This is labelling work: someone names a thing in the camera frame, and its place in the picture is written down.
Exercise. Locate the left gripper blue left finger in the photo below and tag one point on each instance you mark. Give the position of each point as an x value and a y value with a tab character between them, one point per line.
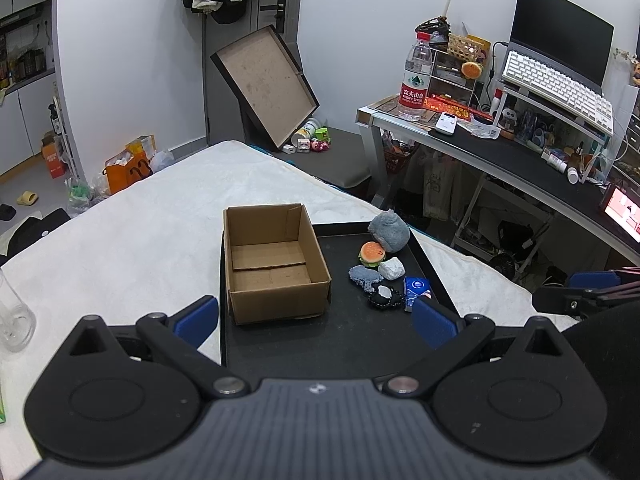
192	324

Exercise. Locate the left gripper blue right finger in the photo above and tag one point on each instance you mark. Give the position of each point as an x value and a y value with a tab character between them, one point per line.
441	328

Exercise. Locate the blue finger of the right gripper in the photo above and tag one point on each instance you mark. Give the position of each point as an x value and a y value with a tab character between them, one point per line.
596	279

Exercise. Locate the blue tissue packet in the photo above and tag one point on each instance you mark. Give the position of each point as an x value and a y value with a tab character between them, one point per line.
415	288

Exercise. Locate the black stitched soft pouch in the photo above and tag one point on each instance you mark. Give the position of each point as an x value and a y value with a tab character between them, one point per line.
385	298

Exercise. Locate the white soft packet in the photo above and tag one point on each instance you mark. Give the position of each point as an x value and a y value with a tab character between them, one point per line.
391	269

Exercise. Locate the grey-blue fuzzy cloth piece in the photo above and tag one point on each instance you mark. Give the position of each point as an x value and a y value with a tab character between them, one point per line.
364	277

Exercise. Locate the brown cardboard box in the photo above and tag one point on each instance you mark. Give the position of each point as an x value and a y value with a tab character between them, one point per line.
273	264

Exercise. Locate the orange hamburger plush toy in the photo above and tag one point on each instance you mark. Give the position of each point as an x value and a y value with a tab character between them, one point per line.
371	254

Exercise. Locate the grey fluffy plush toy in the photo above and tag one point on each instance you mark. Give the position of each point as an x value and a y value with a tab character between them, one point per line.
390	231

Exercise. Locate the black tray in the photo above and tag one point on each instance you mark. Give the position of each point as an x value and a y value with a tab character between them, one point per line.
349	340

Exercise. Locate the black curved desk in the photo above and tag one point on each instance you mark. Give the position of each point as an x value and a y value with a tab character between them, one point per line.
504	160

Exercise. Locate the orange paper bag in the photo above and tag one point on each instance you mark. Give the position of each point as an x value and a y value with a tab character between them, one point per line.
125	169

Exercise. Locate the clear glass jar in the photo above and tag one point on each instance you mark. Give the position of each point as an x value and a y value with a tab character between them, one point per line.
17	321

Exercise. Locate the grey bench cushion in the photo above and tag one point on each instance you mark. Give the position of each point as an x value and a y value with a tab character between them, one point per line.
343	165

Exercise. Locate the white keyboard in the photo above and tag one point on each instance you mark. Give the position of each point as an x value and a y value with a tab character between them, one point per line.
559	89

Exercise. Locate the yellow slipper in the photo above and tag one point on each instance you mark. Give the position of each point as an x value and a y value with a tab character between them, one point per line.
27	199

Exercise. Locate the white round tin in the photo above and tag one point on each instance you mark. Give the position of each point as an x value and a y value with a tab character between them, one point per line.
305	131

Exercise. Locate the orange cardboard box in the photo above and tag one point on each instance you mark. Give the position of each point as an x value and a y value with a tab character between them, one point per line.
50	154

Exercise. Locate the green toy cup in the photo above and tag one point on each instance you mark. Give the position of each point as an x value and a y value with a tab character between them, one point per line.
322	135

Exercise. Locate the black laptop screen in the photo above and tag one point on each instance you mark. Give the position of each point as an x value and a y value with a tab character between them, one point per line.
564	36

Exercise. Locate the large brown framed board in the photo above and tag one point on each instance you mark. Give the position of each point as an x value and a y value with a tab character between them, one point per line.
275	98

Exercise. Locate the small drawer organizer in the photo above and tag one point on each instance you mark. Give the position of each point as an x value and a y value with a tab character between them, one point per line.
447	80

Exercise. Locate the clear plastic water bottle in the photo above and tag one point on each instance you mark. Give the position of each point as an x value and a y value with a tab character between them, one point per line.
416	79

